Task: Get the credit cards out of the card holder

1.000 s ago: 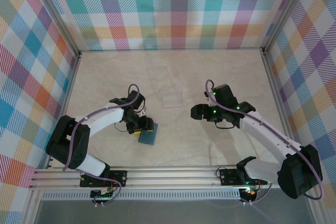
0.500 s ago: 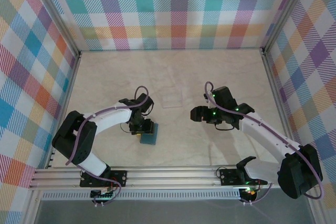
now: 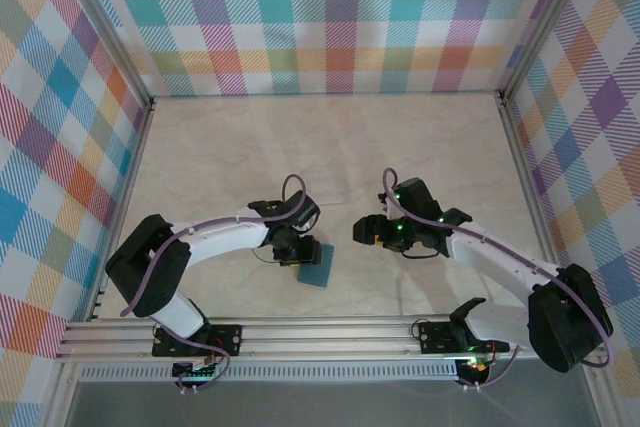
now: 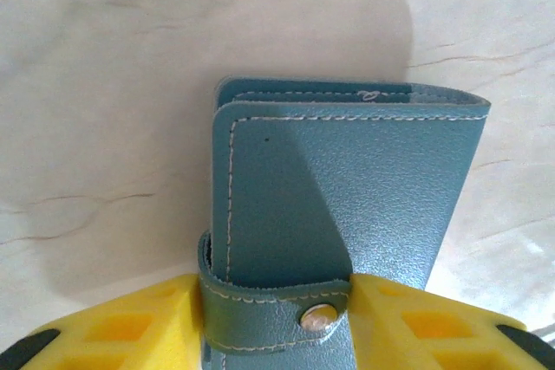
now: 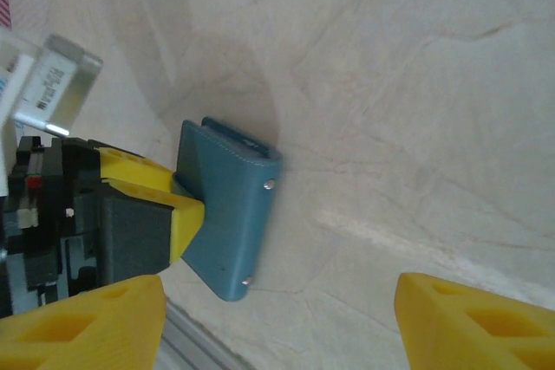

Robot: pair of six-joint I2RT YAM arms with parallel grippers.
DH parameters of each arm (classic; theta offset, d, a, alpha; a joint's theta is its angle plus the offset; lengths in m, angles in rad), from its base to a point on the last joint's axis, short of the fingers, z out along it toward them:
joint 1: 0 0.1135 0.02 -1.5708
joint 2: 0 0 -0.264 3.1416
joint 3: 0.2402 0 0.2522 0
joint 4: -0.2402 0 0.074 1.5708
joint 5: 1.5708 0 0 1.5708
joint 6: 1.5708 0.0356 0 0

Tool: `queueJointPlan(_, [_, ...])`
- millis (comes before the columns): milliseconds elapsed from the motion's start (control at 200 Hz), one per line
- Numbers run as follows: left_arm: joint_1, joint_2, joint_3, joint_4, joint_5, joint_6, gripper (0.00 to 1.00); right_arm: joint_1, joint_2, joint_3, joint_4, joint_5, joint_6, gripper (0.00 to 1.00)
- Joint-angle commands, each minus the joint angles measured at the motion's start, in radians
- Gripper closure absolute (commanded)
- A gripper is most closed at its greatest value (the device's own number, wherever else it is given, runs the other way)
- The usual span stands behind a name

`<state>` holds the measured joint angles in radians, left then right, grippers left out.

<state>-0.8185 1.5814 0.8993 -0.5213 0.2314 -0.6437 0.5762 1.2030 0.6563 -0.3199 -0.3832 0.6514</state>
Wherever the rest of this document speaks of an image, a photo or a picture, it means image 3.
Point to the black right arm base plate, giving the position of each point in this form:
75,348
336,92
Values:
435,339

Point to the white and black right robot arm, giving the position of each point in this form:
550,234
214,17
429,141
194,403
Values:
500,267

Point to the aluminium corner post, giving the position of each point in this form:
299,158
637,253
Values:
545,22
106,22

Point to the clear plastic sheet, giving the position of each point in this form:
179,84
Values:
335,196

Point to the aluminium frame leg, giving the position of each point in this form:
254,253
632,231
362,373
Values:
602,402
60,397

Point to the aluminium side rail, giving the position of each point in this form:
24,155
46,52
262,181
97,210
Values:
533,197
123,197

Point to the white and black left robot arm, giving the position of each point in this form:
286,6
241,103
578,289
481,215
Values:
225,242

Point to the grey metal sheet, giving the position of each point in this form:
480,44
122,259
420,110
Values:
325,407

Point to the long aluminium base rail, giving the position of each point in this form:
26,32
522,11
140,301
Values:
325,342

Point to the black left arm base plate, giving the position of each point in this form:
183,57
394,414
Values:
230,339

